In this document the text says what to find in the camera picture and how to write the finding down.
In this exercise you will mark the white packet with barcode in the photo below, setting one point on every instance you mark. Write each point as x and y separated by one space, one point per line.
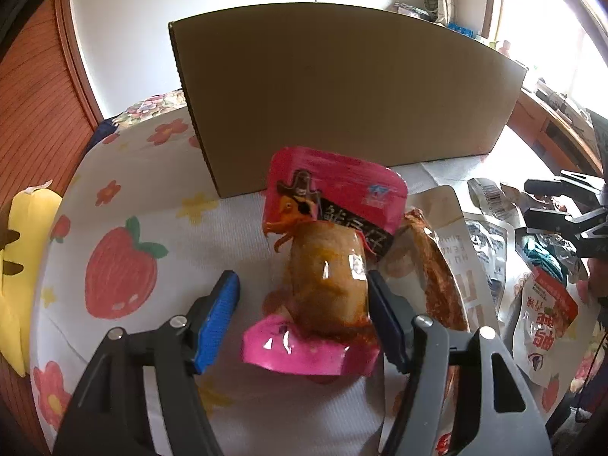
494 197

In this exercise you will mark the teal snack packet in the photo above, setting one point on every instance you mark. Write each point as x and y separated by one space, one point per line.
541 254

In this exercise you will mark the pink snack packet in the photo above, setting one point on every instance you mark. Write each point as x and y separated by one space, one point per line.
323 251

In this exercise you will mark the window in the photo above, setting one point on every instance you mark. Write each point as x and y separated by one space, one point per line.
555 19

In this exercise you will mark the wooden cabinet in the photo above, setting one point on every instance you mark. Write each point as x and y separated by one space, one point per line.
546 123

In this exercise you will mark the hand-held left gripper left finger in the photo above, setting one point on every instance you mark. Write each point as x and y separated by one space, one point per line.
216 323

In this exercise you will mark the white red snack packet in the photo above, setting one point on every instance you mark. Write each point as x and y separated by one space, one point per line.
541 327

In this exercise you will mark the white packet with dark print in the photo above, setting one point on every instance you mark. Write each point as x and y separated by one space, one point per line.
491 256

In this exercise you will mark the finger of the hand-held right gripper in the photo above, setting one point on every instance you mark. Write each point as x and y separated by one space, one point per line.
565 185
560 223

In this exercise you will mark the yellow plush toy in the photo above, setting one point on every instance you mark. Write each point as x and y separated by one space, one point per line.
23 266

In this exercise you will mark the strawberry printed blanket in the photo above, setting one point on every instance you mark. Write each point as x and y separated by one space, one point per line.
142 209

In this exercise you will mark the large white lettered packet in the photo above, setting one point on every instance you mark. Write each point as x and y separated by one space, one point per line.
460 256

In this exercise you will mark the floral quilt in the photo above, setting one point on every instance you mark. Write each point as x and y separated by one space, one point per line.
147 107

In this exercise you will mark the wooden headboard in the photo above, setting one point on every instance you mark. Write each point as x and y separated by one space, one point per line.
38 104

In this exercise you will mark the brown cardboard box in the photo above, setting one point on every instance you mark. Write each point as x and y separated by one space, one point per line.
342 95

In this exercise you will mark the orange-brown snack packet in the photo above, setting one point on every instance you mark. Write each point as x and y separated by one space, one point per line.
437 275

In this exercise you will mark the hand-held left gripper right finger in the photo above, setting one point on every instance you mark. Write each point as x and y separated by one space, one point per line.
385 327

